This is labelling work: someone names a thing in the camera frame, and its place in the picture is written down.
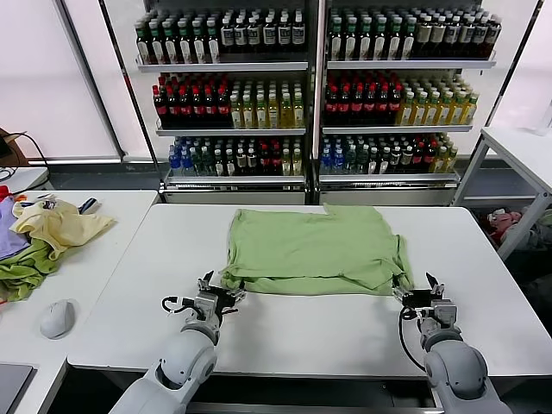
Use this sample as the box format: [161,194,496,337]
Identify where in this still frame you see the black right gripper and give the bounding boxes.
[390,271,446,312]

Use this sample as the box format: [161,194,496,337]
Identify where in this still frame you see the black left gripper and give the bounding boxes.
[197,270,248,319]

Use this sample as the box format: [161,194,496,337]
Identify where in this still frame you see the light green shirt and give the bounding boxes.
[218,202,416,298]

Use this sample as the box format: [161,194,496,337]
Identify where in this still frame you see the pink plush toy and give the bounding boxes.
[486,210,518,236]

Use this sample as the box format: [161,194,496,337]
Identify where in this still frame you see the grey green cloth pile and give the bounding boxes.
[504,206,552,251]

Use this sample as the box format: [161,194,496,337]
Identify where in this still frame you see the blue white handheld device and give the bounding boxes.
[77,196,103,215]

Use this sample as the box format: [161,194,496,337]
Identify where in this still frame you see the white computer mouse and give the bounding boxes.
[40,298,78,340]

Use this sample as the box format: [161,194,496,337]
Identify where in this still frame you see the pale yellow garment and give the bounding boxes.
[10,198,117,261]

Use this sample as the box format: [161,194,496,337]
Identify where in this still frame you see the yellow juice bottle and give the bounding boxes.
[413,91,427,126]
[450,91,465,126]
[400,91,415,126]
[438,91,452,126]
[425,91,440,126]
[241,94,255,129]
[292,92,305,129]
[463,91,479,126]
[229,94,243,129]
[267,93,281,129]
[279,92,293,129]
[254,93,268,129]

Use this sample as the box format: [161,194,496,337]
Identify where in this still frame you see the white side table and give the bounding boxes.
[450,126,552,261]

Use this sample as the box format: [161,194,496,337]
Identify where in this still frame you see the red cap cola bottle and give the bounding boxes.
[153,85,167,129]
[361,85,376,126]
[323,85,337,126]
[179,85,192,129]
[387,85,402,126]
[191,85,205,129]
[374,85,389,126]
[216,85,230,129]
[336,85,350,126]
[166,85,180,129]
[204,85,217,129]
[348,85,363,126]

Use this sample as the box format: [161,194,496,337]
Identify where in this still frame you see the olive green cloth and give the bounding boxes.
[0,238,61,302]

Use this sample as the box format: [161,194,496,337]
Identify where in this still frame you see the purple garment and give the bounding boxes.
[0,201,32,260]

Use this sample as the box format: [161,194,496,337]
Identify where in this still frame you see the left bottle shelf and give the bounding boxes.
[101,0,323,205]

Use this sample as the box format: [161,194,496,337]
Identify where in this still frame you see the small white desk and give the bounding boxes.
[0,166,52,192]

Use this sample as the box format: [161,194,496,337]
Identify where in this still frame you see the metal shelf unit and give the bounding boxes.
[317,0,497,206]

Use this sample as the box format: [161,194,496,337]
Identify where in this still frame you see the grey laptop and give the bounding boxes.
[0,363,35,413]

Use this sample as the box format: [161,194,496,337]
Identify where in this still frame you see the green cap dark drink bottle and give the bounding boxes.
[135,21,150,66]
[149,20,165,66]
[386,20,402,61]
[401,20,416,60]
[342,20,357,61]
[163,20,179,66]
[205,18,221,65]
[327,20,342,61]
[191,19,207,65]
[178,20,193,65]
[357,20,373,61]
[373,20,387,61]

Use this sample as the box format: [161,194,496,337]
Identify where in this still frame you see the brown cardboard box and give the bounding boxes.
[0,127,30,167]

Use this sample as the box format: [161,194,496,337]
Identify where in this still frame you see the white label dark drink bottle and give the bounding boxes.
[220,16,235,54]
[248,15,263,54]
[262,14,278,54]
[277,13,292,53]
[234,16,249,54]
[291,12,305,53]

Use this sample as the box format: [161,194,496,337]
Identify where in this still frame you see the beige label tea bottle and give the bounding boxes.
[416,16,431,60]
[430,16,445,60]
[444,16,460,60]
[459,16,474,60]
[473,16,488,60]
[486,16,502,60]

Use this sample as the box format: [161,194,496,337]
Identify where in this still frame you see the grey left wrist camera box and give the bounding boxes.
[192,293,223,323]

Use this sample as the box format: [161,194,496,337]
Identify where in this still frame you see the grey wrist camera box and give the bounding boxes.
[428,300,459,332]
[192,293,223,323]

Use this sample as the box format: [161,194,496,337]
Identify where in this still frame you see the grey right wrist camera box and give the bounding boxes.
[428,300,459,332]

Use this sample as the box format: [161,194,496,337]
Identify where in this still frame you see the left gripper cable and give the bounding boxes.
[161,295,198,318]

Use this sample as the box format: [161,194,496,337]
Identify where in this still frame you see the black power cable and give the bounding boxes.
[10,131,56,190]

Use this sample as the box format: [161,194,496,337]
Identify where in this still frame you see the dark metal window post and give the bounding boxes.
[53,0,126,162]

